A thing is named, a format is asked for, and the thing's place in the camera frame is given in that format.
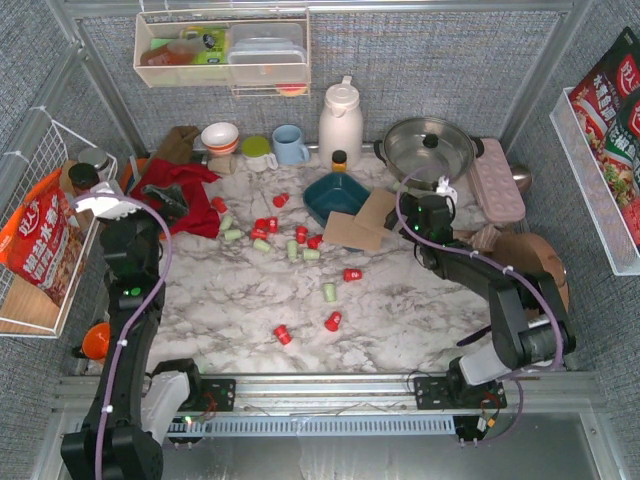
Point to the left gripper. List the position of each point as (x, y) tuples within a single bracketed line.
[(163, 201)]

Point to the blue mug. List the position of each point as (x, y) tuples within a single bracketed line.
[(288, 146)]

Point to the green lidded cup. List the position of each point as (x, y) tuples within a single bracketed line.
[(258, 155)]

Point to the red snack bag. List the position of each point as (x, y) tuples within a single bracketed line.
[(39, 243)]

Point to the white thermos jug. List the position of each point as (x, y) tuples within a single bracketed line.
[(341, 124)]

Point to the green drink bottle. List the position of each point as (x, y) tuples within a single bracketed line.
[(214, 42)]

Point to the metal lid jar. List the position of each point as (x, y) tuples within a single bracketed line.
[(98, 158)]

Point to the olive brown cloth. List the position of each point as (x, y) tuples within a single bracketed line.
[(177, 146)]

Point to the white mesh rack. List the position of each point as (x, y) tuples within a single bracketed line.
[(616, 240)]

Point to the white wire basket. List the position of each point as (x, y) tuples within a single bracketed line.
[(26, 311)]

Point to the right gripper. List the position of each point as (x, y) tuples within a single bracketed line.
[(400, 213)]

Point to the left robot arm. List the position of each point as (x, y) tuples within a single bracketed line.
[(122, 434)]

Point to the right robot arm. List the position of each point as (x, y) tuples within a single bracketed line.
[(528, 322)]

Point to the orange mug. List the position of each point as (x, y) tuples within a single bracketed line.
[(95, 344)]

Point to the red cloth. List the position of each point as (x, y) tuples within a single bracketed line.
[(201, 218)]

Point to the orange juice bottle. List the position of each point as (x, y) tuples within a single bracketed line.
[(339, 161)]

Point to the dark lid jar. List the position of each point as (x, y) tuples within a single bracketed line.
[(83, 177)]

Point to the pink egg tray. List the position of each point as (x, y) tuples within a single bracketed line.
[(493, 185)]

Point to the brown cardboard sheet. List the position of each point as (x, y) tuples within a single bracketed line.
[(366, 230)]

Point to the clear plastic food box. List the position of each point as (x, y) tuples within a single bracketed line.
[(267, 53)]

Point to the white orange bowl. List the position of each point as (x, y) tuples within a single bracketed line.
[(220, 138)]

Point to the teal storage basket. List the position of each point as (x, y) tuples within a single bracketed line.
[(334, 192)]

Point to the clear wall shelf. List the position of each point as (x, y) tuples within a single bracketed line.
[(163, 59)]

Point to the steel pot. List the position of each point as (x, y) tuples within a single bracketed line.
[(425, 149)]

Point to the round wooden board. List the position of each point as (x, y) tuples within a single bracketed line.
[(531, 253)]

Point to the orange tray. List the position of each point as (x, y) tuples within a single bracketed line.
[(133, 172)]

